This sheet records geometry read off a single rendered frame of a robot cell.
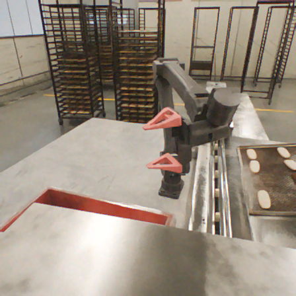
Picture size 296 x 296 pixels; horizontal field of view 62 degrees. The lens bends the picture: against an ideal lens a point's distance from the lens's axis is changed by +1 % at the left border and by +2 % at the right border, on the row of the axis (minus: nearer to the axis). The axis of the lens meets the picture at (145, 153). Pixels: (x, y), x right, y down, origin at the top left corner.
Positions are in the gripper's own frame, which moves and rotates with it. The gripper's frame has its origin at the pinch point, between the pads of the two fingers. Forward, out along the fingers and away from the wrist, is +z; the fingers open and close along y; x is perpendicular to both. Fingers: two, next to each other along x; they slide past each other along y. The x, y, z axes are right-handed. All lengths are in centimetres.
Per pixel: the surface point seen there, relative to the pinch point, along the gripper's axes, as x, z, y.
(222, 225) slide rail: 1.4, -24.2, 37.4
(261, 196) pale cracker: 3, -42, 33
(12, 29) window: 631, 52, -12
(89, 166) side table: 61, 8, 38
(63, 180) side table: 54, 22, 36
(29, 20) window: 682, 13, -27
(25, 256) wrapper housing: -31.0, 21.3, -12.7
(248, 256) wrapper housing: -36.7, 7.6, -11.5
